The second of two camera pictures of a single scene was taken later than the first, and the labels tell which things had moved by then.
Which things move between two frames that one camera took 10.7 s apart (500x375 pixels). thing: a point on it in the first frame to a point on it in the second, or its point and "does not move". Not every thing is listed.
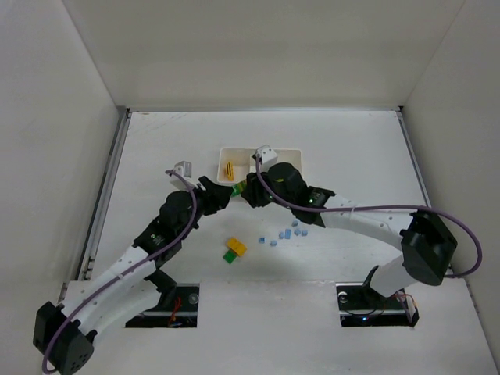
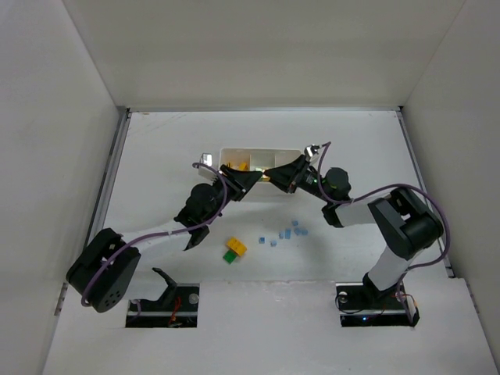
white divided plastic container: x=243 y=162 does not move
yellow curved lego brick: x=239 y=248 does not move
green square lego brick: x=230 y=256 does not move
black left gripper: x=213 y=196 to x=233 y=182
